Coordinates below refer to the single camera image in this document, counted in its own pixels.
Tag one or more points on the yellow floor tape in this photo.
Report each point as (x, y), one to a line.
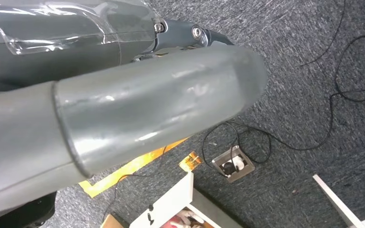
(122, 171)

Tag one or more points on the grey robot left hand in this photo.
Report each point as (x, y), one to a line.
(113, 107)

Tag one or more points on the metal floor socket box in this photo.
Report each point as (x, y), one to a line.
(247, 171)

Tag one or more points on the cardboard piece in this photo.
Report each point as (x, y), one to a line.
(111, 222)

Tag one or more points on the white desk panel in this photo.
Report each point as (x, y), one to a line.
(336, 204)

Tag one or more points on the gold card on floor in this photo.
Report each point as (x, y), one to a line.
(191, 161)

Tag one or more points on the white drawer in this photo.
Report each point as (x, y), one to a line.
(170, 201)

